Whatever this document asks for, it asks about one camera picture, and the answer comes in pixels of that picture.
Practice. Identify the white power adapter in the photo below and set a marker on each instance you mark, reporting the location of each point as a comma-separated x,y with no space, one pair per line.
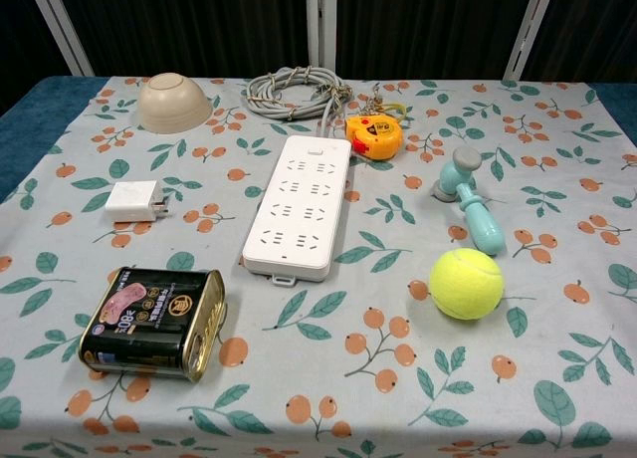
132,199

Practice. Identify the white power strip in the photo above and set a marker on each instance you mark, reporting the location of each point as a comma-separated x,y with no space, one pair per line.
298,204

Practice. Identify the yellow tape measure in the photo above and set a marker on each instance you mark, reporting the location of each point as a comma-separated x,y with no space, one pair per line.
375,138

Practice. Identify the yellow tennis ball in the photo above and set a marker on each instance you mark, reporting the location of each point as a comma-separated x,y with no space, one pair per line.
467,284

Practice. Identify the teal toy hammer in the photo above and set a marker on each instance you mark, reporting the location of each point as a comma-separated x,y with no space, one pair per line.
485,229

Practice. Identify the beige bowl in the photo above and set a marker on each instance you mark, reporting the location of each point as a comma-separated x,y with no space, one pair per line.
174,109

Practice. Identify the floral tablecloth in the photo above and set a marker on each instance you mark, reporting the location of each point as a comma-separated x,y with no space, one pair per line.
348,403

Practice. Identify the black luncheon meat can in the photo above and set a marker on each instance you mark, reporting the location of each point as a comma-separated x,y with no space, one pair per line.
149,323

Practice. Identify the black pleated curtain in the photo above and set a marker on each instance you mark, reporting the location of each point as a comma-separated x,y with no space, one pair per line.
199,25

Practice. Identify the white upright frame post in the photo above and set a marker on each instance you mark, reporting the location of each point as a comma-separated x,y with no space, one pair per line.
321,25

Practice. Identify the white slanted frame post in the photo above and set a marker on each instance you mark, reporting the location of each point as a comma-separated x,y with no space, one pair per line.
64,30
527,30

